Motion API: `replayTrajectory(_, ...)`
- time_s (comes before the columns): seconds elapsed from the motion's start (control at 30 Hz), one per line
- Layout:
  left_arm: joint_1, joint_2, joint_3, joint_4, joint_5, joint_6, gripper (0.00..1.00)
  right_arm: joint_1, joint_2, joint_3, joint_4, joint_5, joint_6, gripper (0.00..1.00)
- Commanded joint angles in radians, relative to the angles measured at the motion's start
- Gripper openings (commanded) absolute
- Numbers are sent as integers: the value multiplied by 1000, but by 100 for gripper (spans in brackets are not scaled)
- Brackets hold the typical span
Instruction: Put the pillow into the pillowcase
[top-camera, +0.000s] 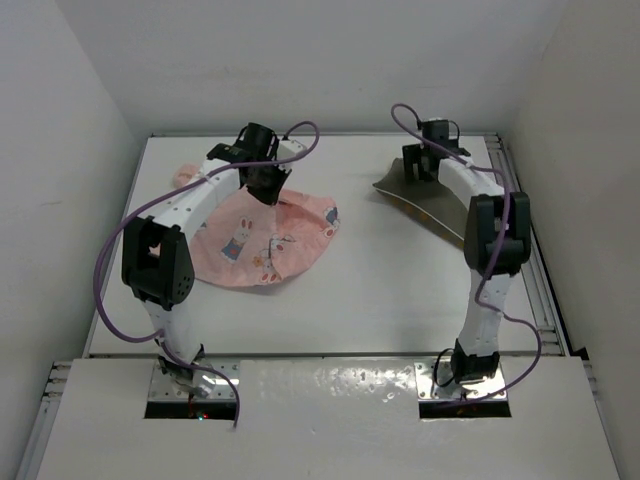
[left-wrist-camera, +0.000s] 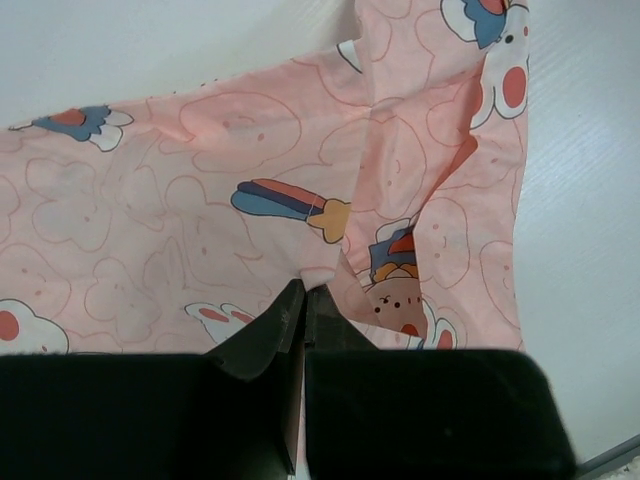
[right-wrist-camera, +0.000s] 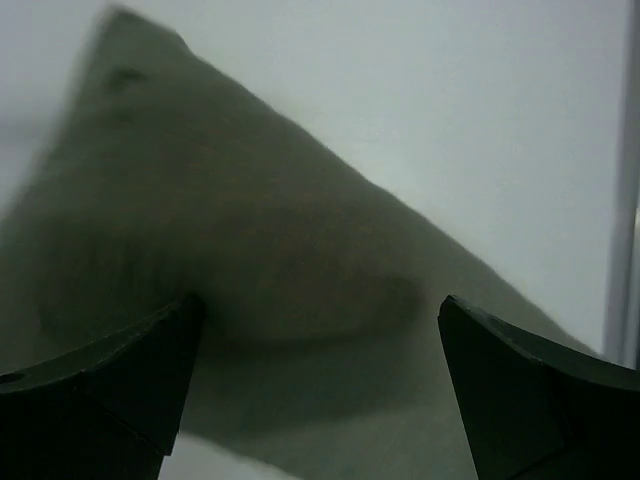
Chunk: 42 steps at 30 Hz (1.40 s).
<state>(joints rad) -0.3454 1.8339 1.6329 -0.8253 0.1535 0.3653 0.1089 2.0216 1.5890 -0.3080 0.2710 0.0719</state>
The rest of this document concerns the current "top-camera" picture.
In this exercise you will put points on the pink cartoon pillowcase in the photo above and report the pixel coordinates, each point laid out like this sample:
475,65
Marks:
245,243

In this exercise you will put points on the white front cover board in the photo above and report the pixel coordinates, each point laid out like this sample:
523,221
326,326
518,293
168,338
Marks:
325,419

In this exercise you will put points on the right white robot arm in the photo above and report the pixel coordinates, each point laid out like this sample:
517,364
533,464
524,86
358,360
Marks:
497,239

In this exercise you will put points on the left aluminium frame rail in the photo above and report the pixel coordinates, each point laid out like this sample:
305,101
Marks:
44,421

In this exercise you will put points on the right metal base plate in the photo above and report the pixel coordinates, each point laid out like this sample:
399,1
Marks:
434,390

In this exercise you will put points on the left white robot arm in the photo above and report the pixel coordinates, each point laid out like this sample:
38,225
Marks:
156,262

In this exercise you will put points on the metal base plate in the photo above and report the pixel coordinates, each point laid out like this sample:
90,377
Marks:
434,390
174,384

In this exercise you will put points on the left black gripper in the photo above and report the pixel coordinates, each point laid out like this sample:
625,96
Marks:
270,197

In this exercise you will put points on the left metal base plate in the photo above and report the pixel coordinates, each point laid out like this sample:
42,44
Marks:
174,384

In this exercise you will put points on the grey floral pillow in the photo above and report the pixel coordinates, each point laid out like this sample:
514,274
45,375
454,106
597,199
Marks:
429,203

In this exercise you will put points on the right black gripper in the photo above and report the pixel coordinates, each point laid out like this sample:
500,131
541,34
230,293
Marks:
417,161

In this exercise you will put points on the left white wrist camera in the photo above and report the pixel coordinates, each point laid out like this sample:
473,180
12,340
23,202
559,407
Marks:
289,148

